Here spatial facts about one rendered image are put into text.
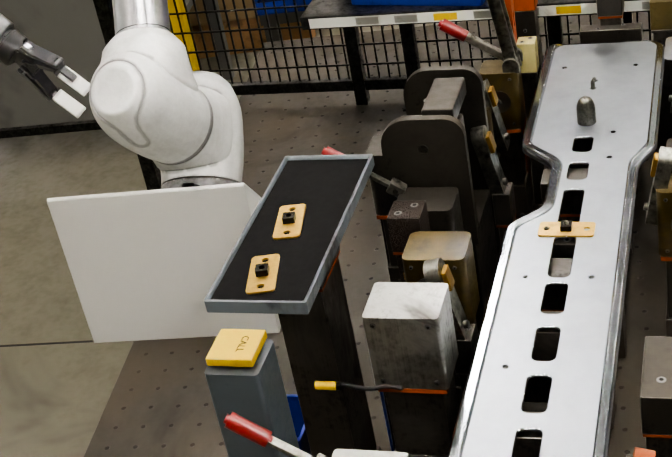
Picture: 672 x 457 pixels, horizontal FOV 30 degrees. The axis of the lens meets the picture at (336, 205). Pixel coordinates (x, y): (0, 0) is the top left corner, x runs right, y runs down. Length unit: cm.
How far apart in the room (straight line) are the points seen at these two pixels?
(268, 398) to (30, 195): 311
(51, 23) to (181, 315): 226
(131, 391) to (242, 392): 77
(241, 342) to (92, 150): 328
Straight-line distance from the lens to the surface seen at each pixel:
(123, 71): 216
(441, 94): 194
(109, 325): 240
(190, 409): 220
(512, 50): 229
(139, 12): 229
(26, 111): 464
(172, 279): 229
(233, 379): 152
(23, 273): 413
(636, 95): 229
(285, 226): 172
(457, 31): 230
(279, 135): 299
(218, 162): 234
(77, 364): 363
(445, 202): 187
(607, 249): 187
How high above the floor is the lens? 205
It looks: 30 degrees down
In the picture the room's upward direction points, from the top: 11 degrees counter-clockwise
